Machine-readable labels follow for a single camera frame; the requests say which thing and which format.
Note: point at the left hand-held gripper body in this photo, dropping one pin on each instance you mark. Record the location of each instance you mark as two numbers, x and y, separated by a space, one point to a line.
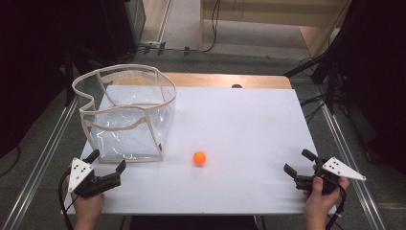
79 174

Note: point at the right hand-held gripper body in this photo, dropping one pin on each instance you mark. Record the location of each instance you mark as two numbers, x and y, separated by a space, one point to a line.
341 169

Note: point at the clear plastic bag beige trim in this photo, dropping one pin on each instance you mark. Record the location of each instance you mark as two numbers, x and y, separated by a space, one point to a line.
127 108

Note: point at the orange ball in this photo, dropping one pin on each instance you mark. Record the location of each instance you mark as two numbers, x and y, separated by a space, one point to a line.
199 158

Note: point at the person's left hand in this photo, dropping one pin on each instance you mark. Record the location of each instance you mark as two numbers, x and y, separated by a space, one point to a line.
87 206

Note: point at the person's right hand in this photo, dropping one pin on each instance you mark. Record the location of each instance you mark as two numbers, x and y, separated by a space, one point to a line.
319 204

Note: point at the white board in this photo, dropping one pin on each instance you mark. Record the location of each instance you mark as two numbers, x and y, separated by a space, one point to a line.
239 127

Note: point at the black metal stand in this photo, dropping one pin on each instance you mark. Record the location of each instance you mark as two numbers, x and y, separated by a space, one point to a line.
332 83

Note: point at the person's dark clothing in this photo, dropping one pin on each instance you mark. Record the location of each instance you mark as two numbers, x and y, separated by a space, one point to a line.
191 223

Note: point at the black curtain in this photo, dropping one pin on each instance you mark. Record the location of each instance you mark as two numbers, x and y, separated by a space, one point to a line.
32 48
379 80

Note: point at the light wooden shelf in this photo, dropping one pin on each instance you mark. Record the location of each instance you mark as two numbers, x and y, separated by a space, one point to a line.
271 9

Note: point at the metal floor rail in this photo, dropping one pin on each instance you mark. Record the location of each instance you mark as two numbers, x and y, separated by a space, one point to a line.
38 166
348 153

